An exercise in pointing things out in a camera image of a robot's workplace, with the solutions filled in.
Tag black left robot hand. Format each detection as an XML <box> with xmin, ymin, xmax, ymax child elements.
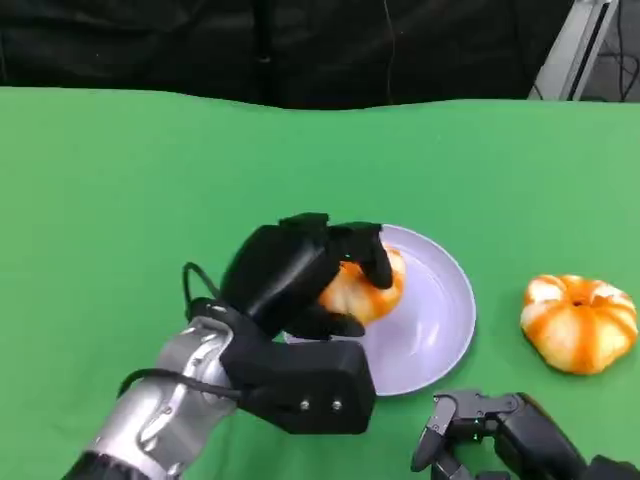
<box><xmin>219</xmin><ymin>212</ymin><xmax>395</xmax><ymax>341</ymax></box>

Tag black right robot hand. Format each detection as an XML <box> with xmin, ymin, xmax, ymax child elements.
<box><xmin>410</xmin><ymin>390</ymin><xmax>591</xmax><ymax>480</ymax></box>

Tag orange white toy bread roll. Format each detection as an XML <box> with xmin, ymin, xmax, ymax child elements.
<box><xmin>519</xmin><ymin>273</ymin><xmax>639</xmax><ymax>376</ymax></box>
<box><xmin>318</xmin><ymin>244</ymin><xmax>406</xmax><ymax>325</ymax></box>

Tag lilac plate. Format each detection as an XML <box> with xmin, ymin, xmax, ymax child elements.
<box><xmin>283</xmin><ymin>223</ymin><xmax>477</xmax><ymax>397</ymax></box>

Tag green table cloth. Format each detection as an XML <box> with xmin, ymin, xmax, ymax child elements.
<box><xmin>0</xmin><ymin>85</ymin><xmax>640</xmax><ymax>480</ymax></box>

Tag black backdrop curtain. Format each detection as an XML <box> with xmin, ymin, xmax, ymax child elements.
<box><xmin>0</xmin><ymin>0</ymin><xmax>576</xmax><ymax>110</ymax></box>

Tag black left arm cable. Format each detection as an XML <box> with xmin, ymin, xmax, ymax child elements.
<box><xmin>181</xmin><ymin>261</ymin><xmax>222</xmax><ymax>322</ymax></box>
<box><xmin>117</xmin><ymin>368</ymin><xmax>242</xmax><ymax>401</ymax></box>

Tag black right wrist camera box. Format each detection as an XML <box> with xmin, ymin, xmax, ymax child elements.
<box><xmin>583</xmin><ymin>453</ymin><xmax>640</xmax><ymax>480</ymax></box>

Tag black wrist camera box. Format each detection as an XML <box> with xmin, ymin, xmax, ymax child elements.
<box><xmin>583</xmin><ymin>453</ymin><xmax>640</xmax><ymax>480</ymax></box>
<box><xmin>221</xmin><ymin>319</ymin><xmax>377</xmax><ymax>435</ymax></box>

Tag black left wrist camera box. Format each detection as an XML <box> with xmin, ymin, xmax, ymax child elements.
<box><xmin>221</xmin><ymin>319</ymin><xmax>377</xmax><ymax>435</ymax></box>

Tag aluminium frame post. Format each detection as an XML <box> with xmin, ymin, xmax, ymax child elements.
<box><xmin>527</xmin><ymin>0</ymin><xmax>621</xmax><ymax>101</ymax></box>

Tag black floor cables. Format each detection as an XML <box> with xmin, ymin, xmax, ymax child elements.
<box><xmin>597</xmin><ymin>42</ymin><xmax>640</xmax><ymax>101</ymax></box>

